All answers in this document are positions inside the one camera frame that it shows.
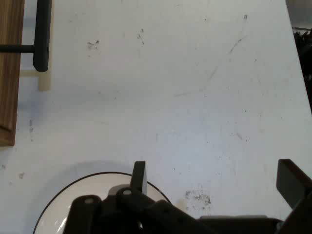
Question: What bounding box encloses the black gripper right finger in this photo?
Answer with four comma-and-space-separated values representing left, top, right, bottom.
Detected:
276, 158, 312, 234

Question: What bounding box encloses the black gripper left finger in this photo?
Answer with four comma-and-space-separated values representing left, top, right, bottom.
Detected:
64, 160, 210, 234

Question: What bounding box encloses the wooden drawer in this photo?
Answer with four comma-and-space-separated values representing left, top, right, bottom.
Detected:
0, 0, 25, 132

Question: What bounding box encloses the black drawer handle bar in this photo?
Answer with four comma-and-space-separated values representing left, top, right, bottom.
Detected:
0, 0, 53, 73

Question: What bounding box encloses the white plate with black rim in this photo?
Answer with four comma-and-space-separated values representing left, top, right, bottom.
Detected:
33, 172, 173, 234

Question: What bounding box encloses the brown wooden drawer cabinet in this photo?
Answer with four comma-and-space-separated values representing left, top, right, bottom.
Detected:
0, 125, 16, 147

